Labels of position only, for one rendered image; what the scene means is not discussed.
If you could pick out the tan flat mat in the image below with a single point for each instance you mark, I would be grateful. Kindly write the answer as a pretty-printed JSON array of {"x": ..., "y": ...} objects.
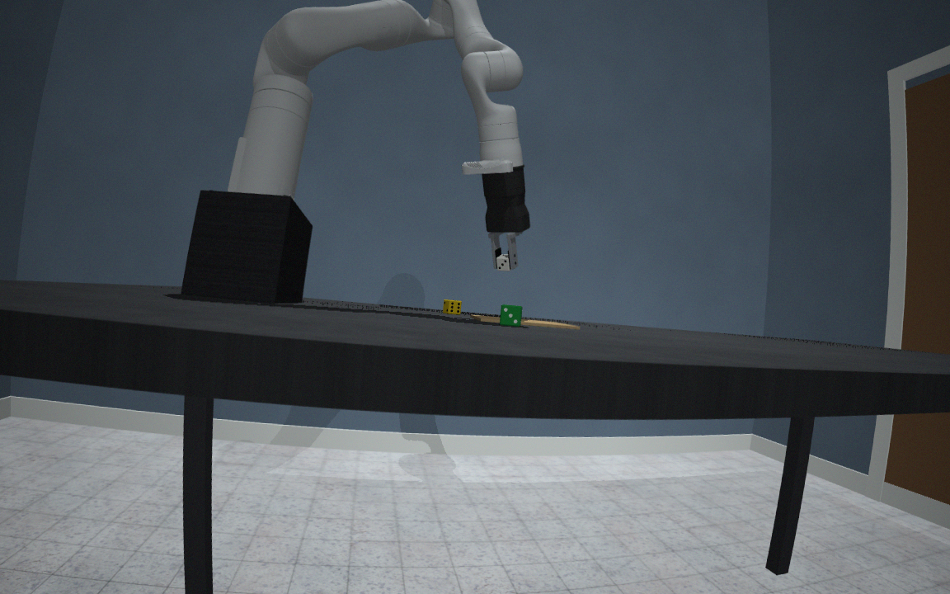
[{"x": 527, "y": 322}]

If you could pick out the yellow die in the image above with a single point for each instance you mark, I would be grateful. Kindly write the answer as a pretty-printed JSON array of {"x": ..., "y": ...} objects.
[{"x": 452, "y": 307}]

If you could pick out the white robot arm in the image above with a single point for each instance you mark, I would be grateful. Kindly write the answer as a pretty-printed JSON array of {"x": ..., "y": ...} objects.
[{"x": 268, "y": 156}]

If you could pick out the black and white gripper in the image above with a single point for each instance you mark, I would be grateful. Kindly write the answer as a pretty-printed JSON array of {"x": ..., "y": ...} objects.
[{"x": 504, "y": 193}]

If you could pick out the green die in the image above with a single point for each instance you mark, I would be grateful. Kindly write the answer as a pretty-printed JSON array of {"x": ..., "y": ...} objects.
[{"x": 511, "y": 315}]

